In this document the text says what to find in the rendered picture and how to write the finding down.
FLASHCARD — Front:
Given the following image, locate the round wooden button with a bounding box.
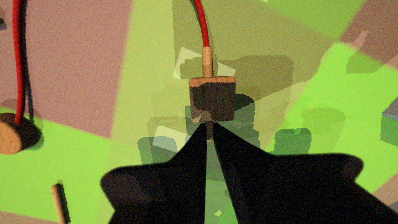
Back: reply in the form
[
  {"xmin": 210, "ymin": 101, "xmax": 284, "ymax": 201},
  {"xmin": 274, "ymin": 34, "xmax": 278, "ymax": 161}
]
[{"xmin": 0, "ymin": 113, "xmax": 39, "ymax": 155}]

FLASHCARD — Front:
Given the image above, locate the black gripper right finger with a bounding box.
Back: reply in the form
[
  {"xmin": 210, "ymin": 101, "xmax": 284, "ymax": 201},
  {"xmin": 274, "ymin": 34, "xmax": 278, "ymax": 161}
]
[{"xmin": 213, "ymin": 122, "xmax": 365, "ymax": 224}]

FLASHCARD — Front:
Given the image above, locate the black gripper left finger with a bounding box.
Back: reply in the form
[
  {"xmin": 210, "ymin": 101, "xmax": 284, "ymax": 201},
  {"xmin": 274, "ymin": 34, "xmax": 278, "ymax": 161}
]
[{"xmin": 100, "ymin": 123, "xmax": 207, "ymax": 224}]

